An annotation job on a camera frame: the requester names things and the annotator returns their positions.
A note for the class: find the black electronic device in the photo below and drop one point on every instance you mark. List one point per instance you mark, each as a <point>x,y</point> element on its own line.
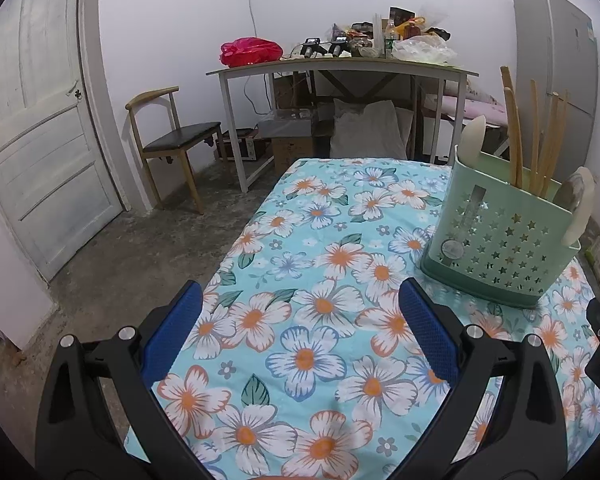
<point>339,46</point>
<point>311,47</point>

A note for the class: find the pink floral bedding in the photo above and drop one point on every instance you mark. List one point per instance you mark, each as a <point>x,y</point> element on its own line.
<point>475,105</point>

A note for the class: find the clear plastic bag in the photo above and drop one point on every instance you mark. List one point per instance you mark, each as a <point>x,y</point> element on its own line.
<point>425,50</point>

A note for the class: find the clear plastic bottle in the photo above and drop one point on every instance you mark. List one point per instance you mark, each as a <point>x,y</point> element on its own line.
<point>390,40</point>

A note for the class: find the white translucent spoon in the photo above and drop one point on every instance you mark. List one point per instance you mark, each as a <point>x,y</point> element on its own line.
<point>474,140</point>

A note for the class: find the wooden chair with black seat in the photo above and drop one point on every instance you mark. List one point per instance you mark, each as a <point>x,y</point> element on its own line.
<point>180,137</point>

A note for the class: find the green perforated utensil holder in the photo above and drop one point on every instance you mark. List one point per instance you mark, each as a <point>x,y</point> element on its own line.
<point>505,260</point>

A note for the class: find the floral blue blanket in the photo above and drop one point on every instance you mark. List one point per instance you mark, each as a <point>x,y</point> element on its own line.
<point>305,310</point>

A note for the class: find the tall cardboard box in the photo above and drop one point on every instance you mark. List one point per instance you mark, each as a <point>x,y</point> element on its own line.
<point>285,90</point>

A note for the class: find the grey refrigerator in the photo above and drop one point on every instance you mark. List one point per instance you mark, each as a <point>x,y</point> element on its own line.
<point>550,35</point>

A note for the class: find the grey spoon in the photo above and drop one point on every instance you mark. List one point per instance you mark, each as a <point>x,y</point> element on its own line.
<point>567,195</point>

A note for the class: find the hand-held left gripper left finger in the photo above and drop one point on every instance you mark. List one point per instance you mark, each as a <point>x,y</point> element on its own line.
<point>180,320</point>

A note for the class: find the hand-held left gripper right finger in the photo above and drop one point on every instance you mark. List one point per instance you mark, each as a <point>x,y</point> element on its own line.
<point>427,330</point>

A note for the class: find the small cardboard box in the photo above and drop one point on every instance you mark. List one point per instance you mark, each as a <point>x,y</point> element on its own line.
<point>292,155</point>

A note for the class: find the grey flat box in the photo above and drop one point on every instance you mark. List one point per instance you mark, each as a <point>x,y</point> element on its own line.
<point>285,125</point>

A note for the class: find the toaster oven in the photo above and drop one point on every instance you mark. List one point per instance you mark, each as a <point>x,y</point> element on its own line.
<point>237,147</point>

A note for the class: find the white panelled door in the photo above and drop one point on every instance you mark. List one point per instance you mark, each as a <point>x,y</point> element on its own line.
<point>45,135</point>

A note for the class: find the red plastic bag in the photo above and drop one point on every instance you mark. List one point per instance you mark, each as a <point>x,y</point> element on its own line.
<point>250,52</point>

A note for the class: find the cream ladle spoon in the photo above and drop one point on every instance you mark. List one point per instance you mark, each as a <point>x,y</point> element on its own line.
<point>586,195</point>

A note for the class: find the grey metal-frame table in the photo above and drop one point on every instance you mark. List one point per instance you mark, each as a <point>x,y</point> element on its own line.
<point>330,61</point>

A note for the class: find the white sack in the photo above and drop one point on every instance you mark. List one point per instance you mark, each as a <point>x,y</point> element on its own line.
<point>365,130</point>

